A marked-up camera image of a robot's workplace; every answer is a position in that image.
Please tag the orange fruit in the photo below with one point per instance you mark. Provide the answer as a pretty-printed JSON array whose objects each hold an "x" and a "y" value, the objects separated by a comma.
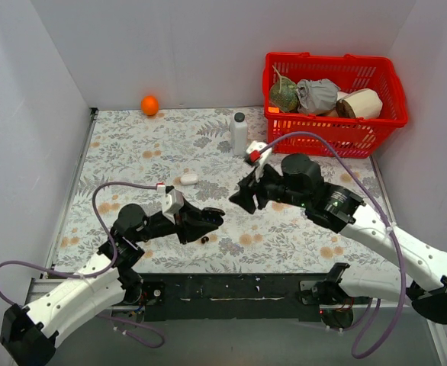
[{"x": 149, "y": 105}]

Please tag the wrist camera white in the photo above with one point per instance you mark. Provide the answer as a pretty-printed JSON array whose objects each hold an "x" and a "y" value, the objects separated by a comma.
[
  {"x": 257, "y": 155},
  {"x": 172, "y": 201}
]

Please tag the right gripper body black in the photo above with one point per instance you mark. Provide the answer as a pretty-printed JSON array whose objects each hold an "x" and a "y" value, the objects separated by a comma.
[{"x": 258, "y": 188}]

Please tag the green netted melon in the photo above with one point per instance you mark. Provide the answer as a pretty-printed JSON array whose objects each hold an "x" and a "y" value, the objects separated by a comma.
[{"x": 283, "y": 94}]

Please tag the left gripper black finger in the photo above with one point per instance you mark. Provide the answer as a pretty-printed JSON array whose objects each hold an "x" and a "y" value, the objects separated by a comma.
[
  {"x": 190, "y": 232},
  {"x": 194, "y": 215}
]

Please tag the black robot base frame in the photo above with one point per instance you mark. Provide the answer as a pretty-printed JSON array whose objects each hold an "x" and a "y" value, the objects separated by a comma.
[{"x": 238, "y": 296}]

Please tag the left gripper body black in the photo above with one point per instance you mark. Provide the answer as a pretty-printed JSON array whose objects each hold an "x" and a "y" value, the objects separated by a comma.
[{"x": 188, "y": 223}]

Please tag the white bottle black cap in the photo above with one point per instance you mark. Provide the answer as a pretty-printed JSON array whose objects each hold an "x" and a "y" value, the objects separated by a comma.
[{"x": 238, "y": 134}]

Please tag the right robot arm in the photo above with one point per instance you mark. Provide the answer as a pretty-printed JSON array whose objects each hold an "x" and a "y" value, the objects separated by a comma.
[{"x": 333, "y": 207}]

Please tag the white earbud charging case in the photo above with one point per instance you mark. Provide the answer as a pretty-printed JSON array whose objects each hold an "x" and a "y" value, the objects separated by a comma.
[{"x": 189, "y": 179}]

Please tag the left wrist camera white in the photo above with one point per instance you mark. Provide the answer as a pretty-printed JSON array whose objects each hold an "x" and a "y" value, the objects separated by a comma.
[{"x": 172, "y": 201}]

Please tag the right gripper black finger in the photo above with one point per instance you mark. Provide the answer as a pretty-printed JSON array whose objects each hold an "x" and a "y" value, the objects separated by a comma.
[
  {"x": 244, "y": 197},
  {"x": 262, "y": 198}
]

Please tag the red plastic shopping basket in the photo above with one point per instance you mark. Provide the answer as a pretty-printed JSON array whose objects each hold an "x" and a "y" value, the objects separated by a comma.
[{"x": 351, "y": 137}]

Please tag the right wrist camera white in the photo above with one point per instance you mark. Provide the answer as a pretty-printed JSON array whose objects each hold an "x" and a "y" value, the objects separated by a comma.
[{"x": 257, "y": 155}]

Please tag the grey crumpled cloth bag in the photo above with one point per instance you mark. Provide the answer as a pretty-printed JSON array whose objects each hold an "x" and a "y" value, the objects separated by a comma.
[{"x": 316, "y": 97}]

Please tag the black earbud charging case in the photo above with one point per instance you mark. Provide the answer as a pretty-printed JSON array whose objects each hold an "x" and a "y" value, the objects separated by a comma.
[{"x": 213, "y": 215}]

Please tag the floral patterned table mat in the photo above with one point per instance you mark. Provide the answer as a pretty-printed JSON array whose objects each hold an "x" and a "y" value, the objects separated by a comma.
[{"x": 128, "y": 153}]

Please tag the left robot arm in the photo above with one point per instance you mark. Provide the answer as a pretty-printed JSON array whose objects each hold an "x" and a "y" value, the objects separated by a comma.
[{"x": 32, "y": 333}]

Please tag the beige paper roll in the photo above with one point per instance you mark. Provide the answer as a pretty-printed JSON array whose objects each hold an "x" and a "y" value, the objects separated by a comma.
[{"x": 364, "y": 103}]

